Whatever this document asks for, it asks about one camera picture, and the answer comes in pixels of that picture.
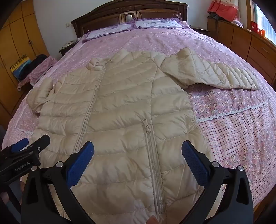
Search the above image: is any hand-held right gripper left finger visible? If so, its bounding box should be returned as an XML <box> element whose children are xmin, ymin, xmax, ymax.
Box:
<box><xmin>21</xmin><ymin>141</ymin><xmax>95</xmax><ymax>224</ymax></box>

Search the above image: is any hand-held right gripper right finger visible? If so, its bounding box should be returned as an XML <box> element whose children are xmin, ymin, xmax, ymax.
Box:
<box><xmin>181</xmin><ymin>140</ymin><xmax>253</xmax><ymax>224</ymax></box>

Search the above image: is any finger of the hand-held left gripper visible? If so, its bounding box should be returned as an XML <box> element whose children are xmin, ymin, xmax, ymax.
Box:
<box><xmin>29</xmin><ymin>135</ymin><xmax>51</xmax><ymax>156</ymax></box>
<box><xmin>2</xmin><ymin>138</ymin><xmax>29</xmax><ymax>153</ymax></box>

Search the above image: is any beige quilted down jacket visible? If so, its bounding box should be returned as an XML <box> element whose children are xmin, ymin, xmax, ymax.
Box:
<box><xmin>26</xmin><ymin>47</ymin><xmax>260</xmax><ymax>224</ymax></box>

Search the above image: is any dark clothes pile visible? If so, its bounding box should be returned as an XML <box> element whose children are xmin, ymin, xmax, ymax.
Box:
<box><xmin>18</xmin><ymin>54</ymin><xmax>49</xmax><ymax>81</ymax></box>

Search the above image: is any pink floral bedspread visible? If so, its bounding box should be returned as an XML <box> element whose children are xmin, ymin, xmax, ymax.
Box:
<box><xmin>4</xmin><ymin>27</ymin><xmax>276</xmax><ymax>216</ymax></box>

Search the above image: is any pink floral cloth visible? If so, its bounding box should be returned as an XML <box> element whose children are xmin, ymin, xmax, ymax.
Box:
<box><xmin>17</xmin><ymin>56</ymin><xmax>57</xmax><ymax>91</ymax></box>

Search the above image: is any blue and yellow picture book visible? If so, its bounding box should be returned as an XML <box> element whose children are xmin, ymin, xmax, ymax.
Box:
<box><xmin>10</xmin><ymin>55</ymin><xmax>29</xmax><ymax>80</ymax></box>

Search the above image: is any dark wooden nightstand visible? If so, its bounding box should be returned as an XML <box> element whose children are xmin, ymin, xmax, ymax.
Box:
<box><xmin>190</xmin><ymin>25</ymin><xmax>210</xmax><ymax>35</ymax></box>
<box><xmin>58</xmin><ymin>40</ymin><xmax>81</xmax><ymax>57</ymax></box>

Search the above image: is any wooden wardrobe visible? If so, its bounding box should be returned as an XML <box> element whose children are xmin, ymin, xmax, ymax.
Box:
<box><xmin>0</xmin><ymin>0</ymin><xmax>50</xmax><ymax>123</ymax></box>

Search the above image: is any purple frilled white pillow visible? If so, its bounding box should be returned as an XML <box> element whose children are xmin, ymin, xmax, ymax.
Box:
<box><xmin>82</xmin><ymin>23</ymin><xmax>135</xmax><ymax>42</ymax></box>
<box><xmin>132</xmin><ymin>18</ymin><xmax>190</xmax><ymax>29</ymax></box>

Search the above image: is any wooden dresser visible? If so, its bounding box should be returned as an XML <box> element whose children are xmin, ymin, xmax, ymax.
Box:
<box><xmin>207</xmin><ymin>17</ymin><xmax>276</xmax><ymax>86</ymax></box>

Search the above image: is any dark wooden headboard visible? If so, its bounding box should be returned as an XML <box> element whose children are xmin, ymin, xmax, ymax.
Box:
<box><xmin>71</xmin><ymin>0</ymin><xmax>189</xmax><ymax>38</ymax></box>

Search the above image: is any red and pink hanging cloth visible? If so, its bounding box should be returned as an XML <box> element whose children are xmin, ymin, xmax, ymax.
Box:
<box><xmin>207</xmin><ymin>0</ymin><xmax>239</xmax><ymax>22</ymax></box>

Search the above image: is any window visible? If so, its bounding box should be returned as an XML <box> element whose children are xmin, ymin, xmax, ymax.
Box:
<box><xmin>251</xmin><ymin>0</ymin><xmax>276</xmax><ymax>45</ymax></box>

